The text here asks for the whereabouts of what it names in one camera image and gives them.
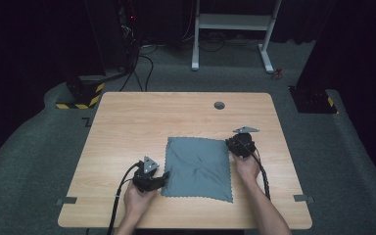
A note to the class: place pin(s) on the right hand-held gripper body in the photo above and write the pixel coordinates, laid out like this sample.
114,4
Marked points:
244,143

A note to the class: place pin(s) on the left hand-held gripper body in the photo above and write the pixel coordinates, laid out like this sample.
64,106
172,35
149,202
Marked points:
145,176

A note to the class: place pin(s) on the grey-blue cloth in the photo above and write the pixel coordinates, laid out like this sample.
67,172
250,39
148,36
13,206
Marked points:
197,169

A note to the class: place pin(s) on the person's right hand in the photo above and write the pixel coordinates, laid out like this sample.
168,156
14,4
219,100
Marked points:
248,169

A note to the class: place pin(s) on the person's left hand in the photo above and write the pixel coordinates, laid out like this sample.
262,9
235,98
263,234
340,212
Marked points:
138,202

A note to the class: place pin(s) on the grey round table grommet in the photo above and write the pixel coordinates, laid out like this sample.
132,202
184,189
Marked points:
219,105

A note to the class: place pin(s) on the small red floor object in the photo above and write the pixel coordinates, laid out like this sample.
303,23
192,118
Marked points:
276,74

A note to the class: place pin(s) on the black square stand base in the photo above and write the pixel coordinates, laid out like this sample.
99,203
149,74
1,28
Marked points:
311,101

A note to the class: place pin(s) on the black floor tape mark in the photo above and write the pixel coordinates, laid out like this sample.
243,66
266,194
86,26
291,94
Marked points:
87,122

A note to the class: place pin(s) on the black yellow striped stand base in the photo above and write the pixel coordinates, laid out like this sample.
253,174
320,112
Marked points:
83,94

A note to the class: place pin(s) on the black equipment rack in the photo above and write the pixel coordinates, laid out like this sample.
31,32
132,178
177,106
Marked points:
129,32

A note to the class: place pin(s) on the white metal stand frame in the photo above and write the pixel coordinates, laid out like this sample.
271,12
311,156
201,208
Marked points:
231,22

